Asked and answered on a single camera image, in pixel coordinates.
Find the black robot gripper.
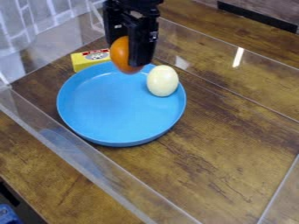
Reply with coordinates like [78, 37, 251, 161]
[103, 0, 164, 67]

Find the orange ball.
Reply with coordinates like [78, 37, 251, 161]
[110, 36, 142, 74]

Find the cream white egg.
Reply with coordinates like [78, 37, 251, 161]
[147, 65, 179, 97]

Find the blue round tray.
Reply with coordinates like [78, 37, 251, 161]
[56, 62, 187, 147]

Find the yellow small box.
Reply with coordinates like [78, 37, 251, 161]
[70, 48, 110, 72]

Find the blue object at corner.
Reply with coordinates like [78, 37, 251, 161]
[0, 204, 22, 224]

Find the clear acrylic enclosure wall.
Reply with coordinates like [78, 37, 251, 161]
[0, 0, 299, 224]

